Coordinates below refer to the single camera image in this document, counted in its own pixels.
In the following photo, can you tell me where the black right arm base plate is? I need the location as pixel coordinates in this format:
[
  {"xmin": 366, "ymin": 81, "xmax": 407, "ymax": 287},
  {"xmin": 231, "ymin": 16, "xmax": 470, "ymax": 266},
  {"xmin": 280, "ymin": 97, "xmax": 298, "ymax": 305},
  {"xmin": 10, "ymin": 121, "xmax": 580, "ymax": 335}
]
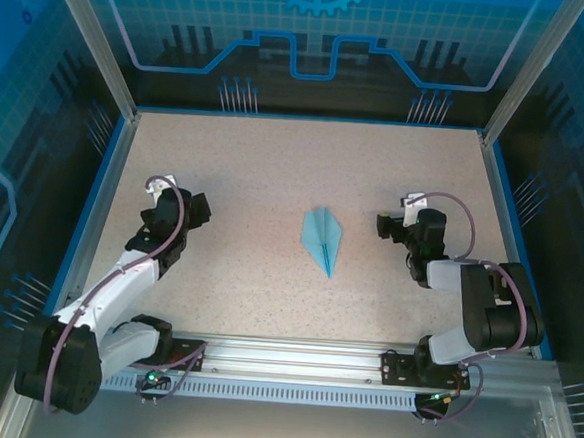
[{"xmin": 379, "ymin": 349, "xmax": 474, "ymax": 392}]

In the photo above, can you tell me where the light blue paper sheet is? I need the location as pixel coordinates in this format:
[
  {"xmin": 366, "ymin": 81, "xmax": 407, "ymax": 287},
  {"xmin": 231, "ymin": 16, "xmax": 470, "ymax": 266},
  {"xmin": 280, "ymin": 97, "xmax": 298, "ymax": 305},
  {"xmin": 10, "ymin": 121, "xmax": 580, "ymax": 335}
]
[{"xmin": 296, "ymin": 205, "xmax": 347, "ymax": 281}]

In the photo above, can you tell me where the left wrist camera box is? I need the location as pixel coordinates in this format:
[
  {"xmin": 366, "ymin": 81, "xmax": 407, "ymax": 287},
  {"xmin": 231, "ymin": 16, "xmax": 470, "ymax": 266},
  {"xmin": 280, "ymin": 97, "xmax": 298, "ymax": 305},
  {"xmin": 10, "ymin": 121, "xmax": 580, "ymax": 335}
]
[{"xmin": 144, "ymin": 172, "xmax": 179, "ymax": 201}]

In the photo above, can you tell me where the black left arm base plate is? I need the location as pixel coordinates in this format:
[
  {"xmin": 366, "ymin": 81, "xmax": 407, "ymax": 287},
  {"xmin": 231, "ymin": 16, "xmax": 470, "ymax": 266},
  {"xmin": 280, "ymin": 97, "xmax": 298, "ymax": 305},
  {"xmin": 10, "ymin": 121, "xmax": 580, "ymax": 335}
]
[{"xmin": 158, "ymin": 336, "xmax": 209, "ymax": 373}]

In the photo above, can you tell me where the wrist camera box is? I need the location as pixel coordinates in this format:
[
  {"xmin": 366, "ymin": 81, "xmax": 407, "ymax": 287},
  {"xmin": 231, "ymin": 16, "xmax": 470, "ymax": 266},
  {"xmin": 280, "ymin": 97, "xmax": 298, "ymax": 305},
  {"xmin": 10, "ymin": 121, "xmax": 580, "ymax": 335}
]
[
  {"xmin": 144, "ymin": 172, "xmax": 179, "ymax": 201},
  {"xmin": 399, "ymin": 191, "xmax": 431, "ymax": 228}
]

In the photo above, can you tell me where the aluminium side rail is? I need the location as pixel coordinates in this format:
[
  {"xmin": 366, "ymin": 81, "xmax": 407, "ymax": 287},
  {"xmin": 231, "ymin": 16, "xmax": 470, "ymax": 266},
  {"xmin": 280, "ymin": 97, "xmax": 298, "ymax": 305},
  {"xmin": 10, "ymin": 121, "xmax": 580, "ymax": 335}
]
[
  {"xmin": 462, "ymin": 130, "xmax": 570, "ymax": 362},
  {"xmin": 46, "ymin": 107, "xmax": 143, "ymax": 332}
]

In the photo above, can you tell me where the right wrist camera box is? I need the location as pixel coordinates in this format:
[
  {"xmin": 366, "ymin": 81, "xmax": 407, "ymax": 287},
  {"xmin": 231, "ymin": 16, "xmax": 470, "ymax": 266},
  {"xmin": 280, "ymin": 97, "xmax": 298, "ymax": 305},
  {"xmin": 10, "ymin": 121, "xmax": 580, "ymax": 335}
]
[{"xmin": 399, "ymin": 191, "xmax": 431, "ymax": 228}]

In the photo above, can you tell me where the grey metal shelf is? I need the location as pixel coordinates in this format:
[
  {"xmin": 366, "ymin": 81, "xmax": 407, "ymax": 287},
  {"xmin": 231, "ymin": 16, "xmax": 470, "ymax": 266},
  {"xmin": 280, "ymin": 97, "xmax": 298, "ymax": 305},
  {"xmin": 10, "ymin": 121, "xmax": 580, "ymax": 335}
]
[{"xmin": 0, "ymin": 347, "xmax": 584, "ymax": 438}]

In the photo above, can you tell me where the slotted grey cable duct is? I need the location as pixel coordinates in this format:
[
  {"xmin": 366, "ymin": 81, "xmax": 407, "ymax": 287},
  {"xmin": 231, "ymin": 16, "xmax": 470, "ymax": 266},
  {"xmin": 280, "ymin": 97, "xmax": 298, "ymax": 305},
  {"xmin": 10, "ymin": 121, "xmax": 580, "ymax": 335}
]
[{"xmin": 99, "ymin": 371, "xmax": 464, "ymax": 417}]

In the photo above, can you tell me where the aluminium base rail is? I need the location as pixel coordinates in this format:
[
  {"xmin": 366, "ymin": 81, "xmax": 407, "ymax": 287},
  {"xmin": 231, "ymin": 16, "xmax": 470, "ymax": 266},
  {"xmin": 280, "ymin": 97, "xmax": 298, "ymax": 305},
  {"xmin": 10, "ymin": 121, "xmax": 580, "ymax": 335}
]
[{"xmin": 25, "ymin": 316, "xmax": 564, "ymax": 402}]

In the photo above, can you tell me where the right cable connector green light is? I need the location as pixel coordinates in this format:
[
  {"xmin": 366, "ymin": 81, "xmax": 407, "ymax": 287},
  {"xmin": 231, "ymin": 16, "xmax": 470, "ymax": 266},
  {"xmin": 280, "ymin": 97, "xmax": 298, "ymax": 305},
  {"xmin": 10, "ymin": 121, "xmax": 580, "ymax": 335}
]
[{"xmin": 426, "ymin": 388, "xmax": 462, "ymax": 408}]

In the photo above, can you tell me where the blue printed circuit-pattern panel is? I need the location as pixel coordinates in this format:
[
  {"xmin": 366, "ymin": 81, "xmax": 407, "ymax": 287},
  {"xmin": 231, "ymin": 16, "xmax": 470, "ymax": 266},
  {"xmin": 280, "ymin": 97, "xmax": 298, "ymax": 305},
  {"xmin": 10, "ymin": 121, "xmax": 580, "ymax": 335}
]
[{"xmin": 87, "ymin": 0, "xmax": 547, "ymax": 135}]

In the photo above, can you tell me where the left cable connector green light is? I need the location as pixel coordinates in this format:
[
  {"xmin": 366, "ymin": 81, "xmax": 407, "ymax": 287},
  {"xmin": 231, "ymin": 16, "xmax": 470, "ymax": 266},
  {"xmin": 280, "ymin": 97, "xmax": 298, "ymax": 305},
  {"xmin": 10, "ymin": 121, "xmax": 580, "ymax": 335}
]
[{"xmin": 140, "ymin": 361, "xmax": 172, "ymax": 391}]

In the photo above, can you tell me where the cable connector green light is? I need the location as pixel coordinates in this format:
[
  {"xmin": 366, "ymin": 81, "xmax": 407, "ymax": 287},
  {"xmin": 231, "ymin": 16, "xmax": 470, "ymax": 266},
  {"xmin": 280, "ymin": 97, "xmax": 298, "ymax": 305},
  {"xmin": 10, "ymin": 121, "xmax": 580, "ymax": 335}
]
[
  {"xmin": 140, "ymin": 361, "xmax": 172, "ymax": 391},
  {"xmin": 426, "ymin": 388, "xmax": 462, "ymax": 408}
]

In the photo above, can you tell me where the aluminium enclosure post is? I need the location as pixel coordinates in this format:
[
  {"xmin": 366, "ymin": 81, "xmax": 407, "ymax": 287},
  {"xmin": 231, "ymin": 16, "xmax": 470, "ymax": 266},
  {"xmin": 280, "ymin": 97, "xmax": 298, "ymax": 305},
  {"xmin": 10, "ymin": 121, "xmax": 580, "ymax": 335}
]
[
  {"xmin": 478, "ymin": 0, "xmax": 584, "ymax": 156},
  {"xmin": 33, "ymin": 0, "xmax": 151, "ymax": 125}
]

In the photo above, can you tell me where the blue printed side panel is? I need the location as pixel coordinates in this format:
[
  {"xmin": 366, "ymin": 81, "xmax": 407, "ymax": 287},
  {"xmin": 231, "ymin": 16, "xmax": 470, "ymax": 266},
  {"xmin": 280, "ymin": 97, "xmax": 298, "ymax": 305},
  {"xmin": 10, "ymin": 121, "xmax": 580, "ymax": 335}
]
[
  {"xmin": 474, "ymin": 0, "xmax": 584, "ymax": 438},
  {"xmin": 0, "ymin": 0, "xmax": 138, "ymax": 438}
]

